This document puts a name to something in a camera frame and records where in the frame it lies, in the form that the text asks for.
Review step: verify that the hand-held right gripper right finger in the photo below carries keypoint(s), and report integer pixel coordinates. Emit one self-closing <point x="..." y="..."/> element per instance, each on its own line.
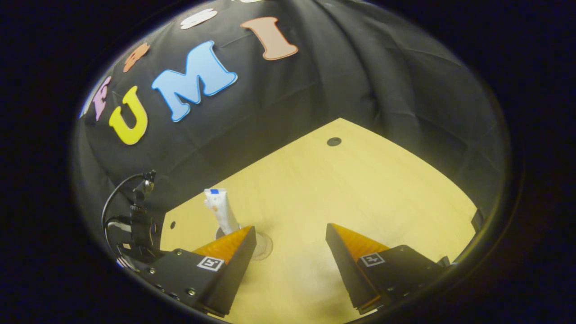
<point x="348" y="274"/>

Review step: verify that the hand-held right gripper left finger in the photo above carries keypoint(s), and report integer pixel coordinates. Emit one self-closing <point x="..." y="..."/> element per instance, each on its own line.
<point x="234" y="274"/>

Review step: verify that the white toothpaste tube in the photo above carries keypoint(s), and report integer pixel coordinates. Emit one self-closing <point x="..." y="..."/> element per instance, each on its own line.
<point x="220" y="209"/>

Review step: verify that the light wooden desktop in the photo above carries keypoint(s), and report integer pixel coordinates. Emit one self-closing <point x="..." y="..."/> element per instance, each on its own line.
<point x="337" y="189"/>

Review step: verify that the black stand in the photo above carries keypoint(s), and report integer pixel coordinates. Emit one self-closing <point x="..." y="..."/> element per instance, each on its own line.
<point x="140" y="225"/>

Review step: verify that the black table clamp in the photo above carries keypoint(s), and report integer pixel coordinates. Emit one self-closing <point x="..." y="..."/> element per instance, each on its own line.
<point x="477" y="220"/>

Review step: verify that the black backdrop cloth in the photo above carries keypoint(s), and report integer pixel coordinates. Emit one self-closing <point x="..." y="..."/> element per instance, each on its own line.
<point x="337" y="67"/>

